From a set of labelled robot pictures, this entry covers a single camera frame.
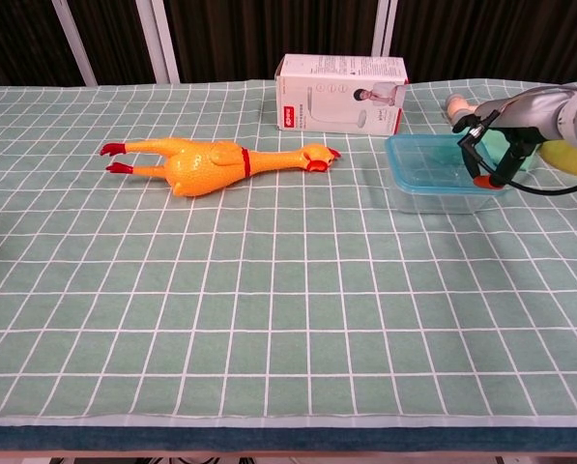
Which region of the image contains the yellow rubber chicken toy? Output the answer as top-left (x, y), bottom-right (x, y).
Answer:
top-left (99, 136), bottom-right (342, 198)

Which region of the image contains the black pleated curtain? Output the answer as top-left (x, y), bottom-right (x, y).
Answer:
top-left (0, 0), bottom-right (577, 87)

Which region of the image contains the dark teal table underlay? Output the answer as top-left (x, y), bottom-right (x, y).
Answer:
top-left (0, 424), bottom-right (577, 453)

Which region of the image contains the blue translucent lid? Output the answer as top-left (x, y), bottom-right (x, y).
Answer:
top-left (384, 133), bottom-right (509, 195)

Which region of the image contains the yellow adhesive tape roll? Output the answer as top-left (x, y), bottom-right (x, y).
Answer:
top-left (538, 139), bottom-right (577, 179)

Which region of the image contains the small wooden toy hammer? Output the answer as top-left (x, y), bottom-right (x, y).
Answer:
top-left (445, 94), bottom-right (482, 128)

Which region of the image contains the white cardboard product box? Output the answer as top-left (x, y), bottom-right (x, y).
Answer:
top-left (274, 53), bottom-right (410, 137)

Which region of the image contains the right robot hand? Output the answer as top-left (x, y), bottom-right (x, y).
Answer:
top-left (450, 84), bottom-right (568, 190)

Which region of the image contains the green checkered tablecloth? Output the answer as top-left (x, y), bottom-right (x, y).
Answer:
top-left (0, 78), bottom-right (577, 429)

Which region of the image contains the white metal frame post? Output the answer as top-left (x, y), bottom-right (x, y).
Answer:
top-left (50, 0), bottom-right (99, 87)
top-left (135, 0), bottom-right (181, 83)
top-left (372, 0), bottom-right (398, 57)

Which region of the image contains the green cloth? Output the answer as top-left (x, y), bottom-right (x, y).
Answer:
top-left (476, 128), bottom-right (534, 173)

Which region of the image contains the clear plastic container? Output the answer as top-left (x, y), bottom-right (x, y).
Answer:
top-left (389, 178), bottom-right (497, 215)

